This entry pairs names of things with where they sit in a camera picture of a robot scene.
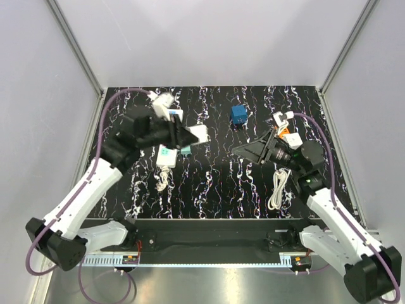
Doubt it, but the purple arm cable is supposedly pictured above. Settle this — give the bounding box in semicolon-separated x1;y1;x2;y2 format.
286;112;399;303
25;88;158;301

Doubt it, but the orange power strip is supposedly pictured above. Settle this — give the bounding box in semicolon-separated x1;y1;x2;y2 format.
275;125;290;140

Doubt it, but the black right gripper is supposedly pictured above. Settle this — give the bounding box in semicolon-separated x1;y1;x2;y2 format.
232;128;303;174

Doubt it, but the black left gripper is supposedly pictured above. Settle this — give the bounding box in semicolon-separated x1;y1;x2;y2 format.
137;113;198;149

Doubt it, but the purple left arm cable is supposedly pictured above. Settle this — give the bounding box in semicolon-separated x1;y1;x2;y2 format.
25;88;158;301

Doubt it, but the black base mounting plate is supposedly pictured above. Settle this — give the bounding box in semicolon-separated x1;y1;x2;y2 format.
99;218;325;265

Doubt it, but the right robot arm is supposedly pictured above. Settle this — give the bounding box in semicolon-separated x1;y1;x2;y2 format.
232;130;402;303

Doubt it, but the white usb charger plug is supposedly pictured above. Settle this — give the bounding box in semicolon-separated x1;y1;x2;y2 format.
187;124;209;144

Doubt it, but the teal charger plug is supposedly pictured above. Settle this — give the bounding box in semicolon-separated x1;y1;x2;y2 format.
180;146;192;156

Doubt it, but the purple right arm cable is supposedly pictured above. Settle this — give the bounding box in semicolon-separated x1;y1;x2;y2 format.
286;112;399;303

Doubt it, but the white multicolour power strip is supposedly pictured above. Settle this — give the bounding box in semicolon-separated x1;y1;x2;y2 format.
156;109;184;168

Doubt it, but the blue cube socket adapter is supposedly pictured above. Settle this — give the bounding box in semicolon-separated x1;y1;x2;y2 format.
231;104;247;125

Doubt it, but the white orange strip power cable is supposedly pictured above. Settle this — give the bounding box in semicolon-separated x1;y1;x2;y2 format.
267;168;292;211

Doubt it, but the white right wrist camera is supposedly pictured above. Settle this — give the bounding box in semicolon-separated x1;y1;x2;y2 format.
273;111;294;128

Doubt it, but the aluminium frame rail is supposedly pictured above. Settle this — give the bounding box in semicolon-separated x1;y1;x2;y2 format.
40;229;387;270

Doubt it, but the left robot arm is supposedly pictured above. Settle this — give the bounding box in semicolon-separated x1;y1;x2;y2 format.
25;111;208;271

